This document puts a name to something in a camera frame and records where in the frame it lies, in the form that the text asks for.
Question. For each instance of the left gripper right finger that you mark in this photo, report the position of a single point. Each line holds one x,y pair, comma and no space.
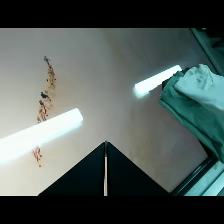
130,178

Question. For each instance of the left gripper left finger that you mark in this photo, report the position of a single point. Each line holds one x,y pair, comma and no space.
85,176

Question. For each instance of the green garment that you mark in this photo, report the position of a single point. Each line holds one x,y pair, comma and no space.
195,115

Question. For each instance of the white garment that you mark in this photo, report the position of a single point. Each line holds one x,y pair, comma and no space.
203,85

